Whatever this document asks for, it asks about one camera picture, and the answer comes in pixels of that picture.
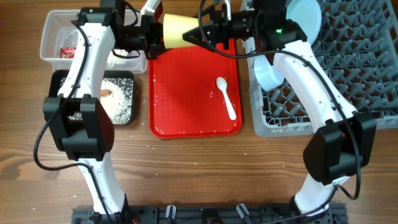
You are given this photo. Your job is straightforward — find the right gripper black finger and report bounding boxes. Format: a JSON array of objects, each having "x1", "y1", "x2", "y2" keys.
[
  {"x1": 198, "y1": 4, "x2": 226, "y2": 27},
  {"x1": 182, "y1": 24, "x2": 224, "y2": 50}
]

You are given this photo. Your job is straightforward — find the yellow plastic cup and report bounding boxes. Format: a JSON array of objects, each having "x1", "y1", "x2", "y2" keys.
[{"x1": 163, "y1": 14, "x2": 198, "y2": 49}]

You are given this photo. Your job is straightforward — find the white plastic spoon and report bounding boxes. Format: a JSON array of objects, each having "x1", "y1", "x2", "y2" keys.
[{"x1": 216, "y1": 77, "x2": 237, "y2": 120}]

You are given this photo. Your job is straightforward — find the light blue small bowl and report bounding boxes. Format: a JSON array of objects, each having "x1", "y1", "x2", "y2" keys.
[{"x1": 254, "y1": 55, "x2": 285, "y2": 91}]

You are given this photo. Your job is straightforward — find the light blue plate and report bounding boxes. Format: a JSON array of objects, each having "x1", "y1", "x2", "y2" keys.
[{"x1": 286, "y1": 0, "x2": 322, "y2": 45}]

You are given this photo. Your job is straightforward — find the orange carrot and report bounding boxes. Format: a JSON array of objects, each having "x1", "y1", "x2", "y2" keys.
[{"x1": 100, "y1": 90, "x2": 113, "y2": 97}]

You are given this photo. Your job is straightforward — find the white rice pile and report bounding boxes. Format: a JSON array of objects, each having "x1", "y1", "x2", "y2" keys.
[{"x1": 60, "y1": 77, "x2": 135, "y2": 124}]

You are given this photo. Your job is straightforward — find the red snack wrapper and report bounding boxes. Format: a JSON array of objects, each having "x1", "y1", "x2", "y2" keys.
[{"x1": 60, "y1": 47, "x2": 76, "y2": 59}]

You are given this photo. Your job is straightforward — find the white tissue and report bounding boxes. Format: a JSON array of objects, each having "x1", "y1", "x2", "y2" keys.
[{"x1": 106, "y1": 50, "x2": 139, "y2": 68}]

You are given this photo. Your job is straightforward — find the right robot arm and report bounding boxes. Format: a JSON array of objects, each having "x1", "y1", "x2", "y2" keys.
[{"x1": 182, "y1": 1, "x2": 376, "y2": 217}]

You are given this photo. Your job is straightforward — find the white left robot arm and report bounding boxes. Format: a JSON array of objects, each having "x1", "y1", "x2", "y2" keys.
[{"x1": 34, "y1": 3, "x2": 164, "y2": 223}]

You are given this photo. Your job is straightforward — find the clear plastic waste bin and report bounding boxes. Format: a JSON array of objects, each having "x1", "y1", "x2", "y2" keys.
[{"x1": 40, "y1": 9, "x2": 147, "y2": 73}]

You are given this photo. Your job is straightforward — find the grey dishwasher rack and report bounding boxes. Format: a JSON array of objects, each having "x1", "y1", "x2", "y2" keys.
[{"x1": 248, "y1": 0, "x2": 397, "y2": 138}]

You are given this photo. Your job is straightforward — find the black plastic tray bin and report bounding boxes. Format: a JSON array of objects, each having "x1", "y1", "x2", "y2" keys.
[{"x1": 48, "y1": 69, "x2": 136, "y2": 126}]

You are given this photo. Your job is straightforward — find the red serving tray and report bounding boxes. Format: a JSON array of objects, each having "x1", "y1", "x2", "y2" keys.
[{"x1": 148, "y1": 47, "x2": 243, "y2": 139}]

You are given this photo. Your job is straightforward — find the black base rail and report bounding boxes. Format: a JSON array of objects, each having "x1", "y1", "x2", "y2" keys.
[{"x1": 71, "y1": 202, "x2": 348, "y2": 224}]

